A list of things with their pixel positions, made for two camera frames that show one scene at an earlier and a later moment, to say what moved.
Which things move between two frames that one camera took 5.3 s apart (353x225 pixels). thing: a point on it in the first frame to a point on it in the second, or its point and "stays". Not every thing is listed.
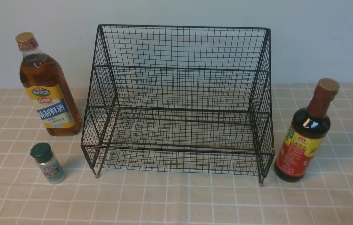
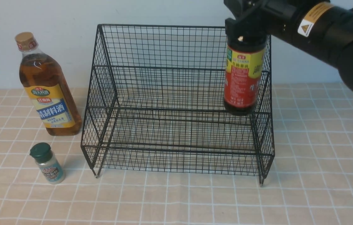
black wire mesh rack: [177, 100] stays
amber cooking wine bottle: [43, 78] stays
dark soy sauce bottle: [309, 125] to [244, 56]
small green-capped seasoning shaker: [48, 162] stays
